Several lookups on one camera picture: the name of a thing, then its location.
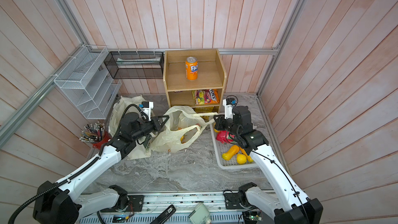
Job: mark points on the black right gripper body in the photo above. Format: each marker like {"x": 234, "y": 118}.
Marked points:
{"x": 224, "y": 124}

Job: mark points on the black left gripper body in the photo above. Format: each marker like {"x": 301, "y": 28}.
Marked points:
{"x": 146, "y": 127}

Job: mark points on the floral canvas tote bag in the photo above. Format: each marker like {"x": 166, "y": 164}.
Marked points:
{"x": 139, "y": 152}

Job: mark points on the yellow plastic grocery bag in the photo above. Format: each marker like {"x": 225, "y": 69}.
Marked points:
{"x": 183, "y": 121}

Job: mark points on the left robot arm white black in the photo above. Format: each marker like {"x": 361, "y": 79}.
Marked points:
{"x": 61, "y": 202}

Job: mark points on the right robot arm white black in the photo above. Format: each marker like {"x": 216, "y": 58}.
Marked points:
{"x": 291, "y": 205}

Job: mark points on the pink dragon fruit toy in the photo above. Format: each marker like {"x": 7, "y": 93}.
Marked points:
{"x": 224, "y": 137}

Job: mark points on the orange snack bag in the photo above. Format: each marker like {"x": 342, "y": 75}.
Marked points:
{"x": 211, "y": 96}

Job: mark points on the yellow corn toy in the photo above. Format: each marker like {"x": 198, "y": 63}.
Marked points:
{"x": 231, "y": 152}

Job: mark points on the red pen holder with pens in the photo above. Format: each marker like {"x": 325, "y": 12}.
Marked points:
{"x": 95, "y": 135}

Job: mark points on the orange carrot corn toy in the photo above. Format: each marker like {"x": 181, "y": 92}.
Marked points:
{"x": 248, "y": 158}

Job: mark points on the white plastic fruit basket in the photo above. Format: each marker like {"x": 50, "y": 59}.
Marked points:
{"x": 222, "y": 148}

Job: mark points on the yellow chips bag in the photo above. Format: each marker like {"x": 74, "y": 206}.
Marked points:
{"x": 201, "y": 110}

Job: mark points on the yellow green snack bag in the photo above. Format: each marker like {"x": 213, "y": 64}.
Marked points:
{"x": 201, "y": 97}

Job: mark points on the wooden shelf unit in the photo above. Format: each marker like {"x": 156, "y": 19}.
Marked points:
{"x": 211, "y": 75}

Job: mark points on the orange Fanta can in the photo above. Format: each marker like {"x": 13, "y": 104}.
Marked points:
{"x": 191, "y": 68}

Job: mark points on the black remote handset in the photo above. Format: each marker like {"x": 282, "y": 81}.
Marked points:
{"x": 165, "y": 215}

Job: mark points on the grey small display device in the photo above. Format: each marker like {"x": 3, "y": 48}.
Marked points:
{"x": 200, "y": 215}

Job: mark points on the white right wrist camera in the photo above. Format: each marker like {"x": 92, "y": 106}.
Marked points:
{"x": 229, "y": 103}

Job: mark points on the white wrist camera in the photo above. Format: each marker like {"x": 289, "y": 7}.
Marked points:
{"x": 145, "y": 110}
{"x": 229, "y": 103}

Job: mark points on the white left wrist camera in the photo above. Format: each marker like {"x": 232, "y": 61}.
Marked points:
{"x": 145, "y": 110}

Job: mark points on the black mesh wall basket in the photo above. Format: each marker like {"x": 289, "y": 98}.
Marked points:
{"x": 135, "y": 64}

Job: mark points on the white wire mesh shelf rack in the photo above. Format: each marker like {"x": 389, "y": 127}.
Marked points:
{"x": 88, "y": 84}

